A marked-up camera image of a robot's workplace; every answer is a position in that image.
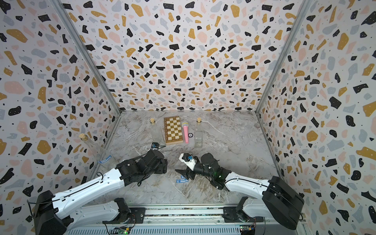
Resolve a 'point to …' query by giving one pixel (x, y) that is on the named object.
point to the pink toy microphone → (185, 125)
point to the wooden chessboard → (173, 130)
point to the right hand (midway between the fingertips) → (180, 164)
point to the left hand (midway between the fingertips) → (165, 162)
